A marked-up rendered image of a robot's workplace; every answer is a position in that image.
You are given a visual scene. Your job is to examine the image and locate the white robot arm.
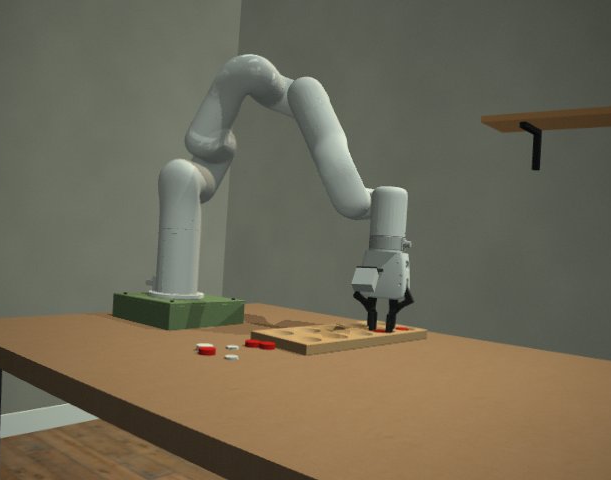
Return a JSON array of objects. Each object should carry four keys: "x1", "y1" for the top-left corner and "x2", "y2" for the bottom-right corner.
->
[{"x1": 145, "y1": 54, "x2": 411, "y2": 300}]

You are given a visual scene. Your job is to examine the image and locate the tan tray with round pockets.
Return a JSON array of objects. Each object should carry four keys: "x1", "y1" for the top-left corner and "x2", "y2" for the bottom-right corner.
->
[{"x1": 251, "y1": 321, "x2": 427, "y2": 356}]

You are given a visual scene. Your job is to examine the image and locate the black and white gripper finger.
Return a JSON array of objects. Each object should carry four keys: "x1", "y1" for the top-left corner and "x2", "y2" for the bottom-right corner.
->
[
  {"x1": 353, "y1": 291, "x2": 377, "y2": 331},
  {"x1": 385, "y1": 285, "x2": 414, "y2": 333}
]

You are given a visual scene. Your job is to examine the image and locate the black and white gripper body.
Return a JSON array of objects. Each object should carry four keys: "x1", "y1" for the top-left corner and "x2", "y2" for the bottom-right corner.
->
[{"x1": 360, "y1": 248, "x2": 410, "y2": 300}]

